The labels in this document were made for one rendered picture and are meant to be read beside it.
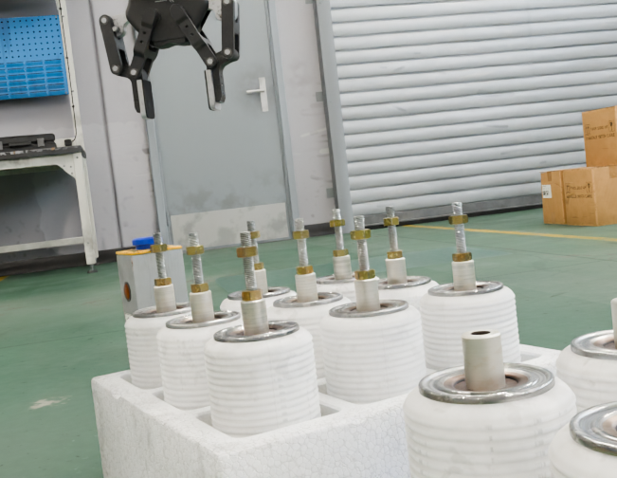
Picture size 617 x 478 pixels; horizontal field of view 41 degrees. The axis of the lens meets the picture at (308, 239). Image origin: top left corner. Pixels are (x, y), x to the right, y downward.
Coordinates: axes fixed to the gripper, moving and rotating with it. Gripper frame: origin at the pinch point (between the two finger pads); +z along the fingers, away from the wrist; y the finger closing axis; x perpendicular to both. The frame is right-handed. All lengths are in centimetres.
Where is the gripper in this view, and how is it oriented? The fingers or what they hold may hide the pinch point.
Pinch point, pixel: (179, 101)
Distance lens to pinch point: 82.4
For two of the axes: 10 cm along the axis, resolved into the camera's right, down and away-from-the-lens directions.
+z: 1.1, 9.9, 0.7
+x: 1.7, -0.8, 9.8
